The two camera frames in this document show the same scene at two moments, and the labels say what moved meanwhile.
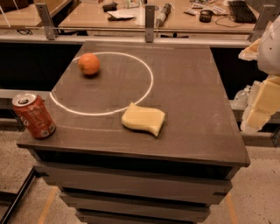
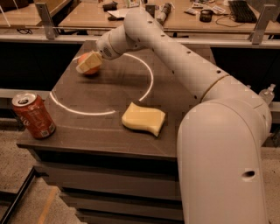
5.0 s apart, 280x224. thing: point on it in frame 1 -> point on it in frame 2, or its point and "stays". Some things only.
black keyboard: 241,12 stays
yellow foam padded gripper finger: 263,103 -> 93,60
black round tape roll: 206,16 stays
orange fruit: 88,63 stays
